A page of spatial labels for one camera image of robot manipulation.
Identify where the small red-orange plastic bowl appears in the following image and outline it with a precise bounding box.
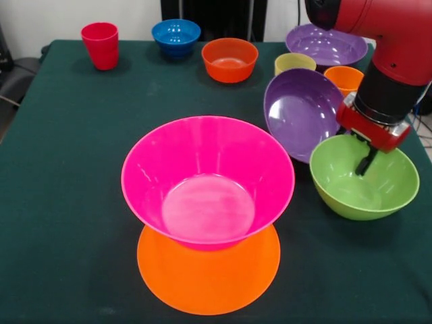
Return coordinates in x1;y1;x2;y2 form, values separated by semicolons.
201;37;259;84

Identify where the red plastic cup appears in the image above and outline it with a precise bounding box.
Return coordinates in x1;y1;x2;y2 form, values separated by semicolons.
80;22;119;71

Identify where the black office chair base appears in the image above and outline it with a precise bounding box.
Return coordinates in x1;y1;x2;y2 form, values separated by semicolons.
0;23;47;109

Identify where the orange plastic cup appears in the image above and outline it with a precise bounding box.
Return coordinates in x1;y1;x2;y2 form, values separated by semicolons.
323;65;365;97

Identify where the yellow plastic cup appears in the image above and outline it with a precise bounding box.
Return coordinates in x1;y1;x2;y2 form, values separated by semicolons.
273;53;317;77

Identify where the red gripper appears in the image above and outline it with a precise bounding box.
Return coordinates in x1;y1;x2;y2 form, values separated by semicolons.
335;101;412;176

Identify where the purple plastic bowl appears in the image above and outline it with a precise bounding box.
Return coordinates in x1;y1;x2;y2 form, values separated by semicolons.
263;68;346;165
285;22;369;68

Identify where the dark green table cloth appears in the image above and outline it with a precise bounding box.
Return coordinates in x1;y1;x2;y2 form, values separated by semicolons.
0;39;432;324

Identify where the large orange plastic bowl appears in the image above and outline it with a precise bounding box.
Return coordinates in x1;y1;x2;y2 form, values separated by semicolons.
136;222;281;317

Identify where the small blue plastic bowl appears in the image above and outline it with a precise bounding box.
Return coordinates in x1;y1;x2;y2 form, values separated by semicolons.
151;19;202;58

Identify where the green plastic bowl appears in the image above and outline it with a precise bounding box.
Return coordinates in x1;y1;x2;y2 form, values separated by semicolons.
309;134;421;221

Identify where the tangle of cables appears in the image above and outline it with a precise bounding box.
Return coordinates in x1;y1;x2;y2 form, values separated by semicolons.
406;79;432;149

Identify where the large pink plastic bowl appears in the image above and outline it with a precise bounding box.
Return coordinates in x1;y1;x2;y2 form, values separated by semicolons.
120;115;296;252

